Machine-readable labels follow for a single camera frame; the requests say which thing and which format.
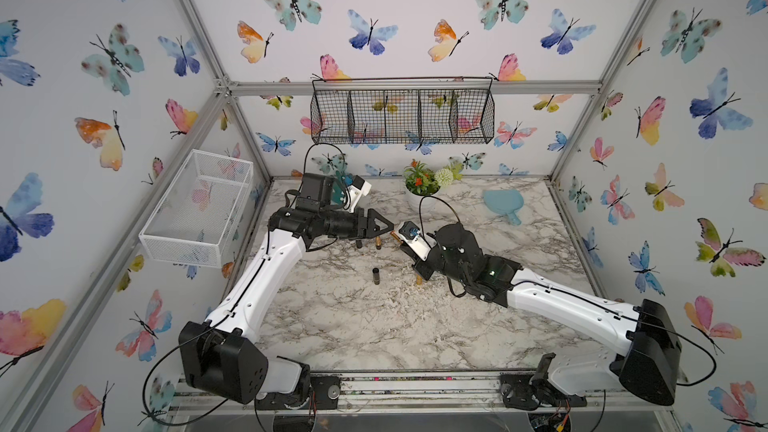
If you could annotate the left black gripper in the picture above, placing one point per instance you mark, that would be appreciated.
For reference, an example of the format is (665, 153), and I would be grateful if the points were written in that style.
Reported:
(367, 228)

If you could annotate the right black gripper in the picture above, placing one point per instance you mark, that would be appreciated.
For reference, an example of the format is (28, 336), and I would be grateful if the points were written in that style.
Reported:
(421, 269)

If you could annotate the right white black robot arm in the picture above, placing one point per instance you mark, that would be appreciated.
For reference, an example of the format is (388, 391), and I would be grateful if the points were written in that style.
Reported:
(640, 350)

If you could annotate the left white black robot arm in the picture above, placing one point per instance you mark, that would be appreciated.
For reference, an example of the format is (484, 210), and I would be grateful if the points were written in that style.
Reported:
(220, 355)

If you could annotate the green rubber glove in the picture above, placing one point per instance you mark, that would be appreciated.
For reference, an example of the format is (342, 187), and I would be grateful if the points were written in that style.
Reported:
(342, 182)

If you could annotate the potted flower plant white pot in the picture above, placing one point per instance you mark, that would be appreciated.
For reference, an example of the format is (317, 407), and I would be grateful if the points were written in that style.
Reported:
(422, 181)

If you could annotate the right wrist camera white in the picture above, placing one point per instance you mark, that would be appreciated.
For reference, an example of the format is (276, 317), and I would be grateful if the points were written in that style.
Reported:
(412, 243)

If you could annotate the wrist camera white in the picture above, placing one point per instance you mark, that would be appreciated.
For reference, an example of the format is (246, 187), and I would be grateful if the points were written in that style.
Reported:
(412, 243)
(356, 188)

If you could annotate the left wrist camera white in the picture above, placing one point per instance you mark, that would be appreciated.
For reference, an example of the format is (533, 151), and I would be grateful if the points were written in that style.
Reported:
(356, 188)

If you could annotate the black wire wall basket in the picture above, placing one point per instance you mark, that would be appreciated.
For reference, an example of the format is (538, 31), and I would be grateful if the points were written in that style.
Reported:
(402, 111)

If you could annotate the white mesh wall basket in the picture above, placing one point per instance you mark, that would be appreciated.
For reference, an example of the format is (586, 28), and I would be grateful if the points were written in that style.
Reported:
(197, 215)

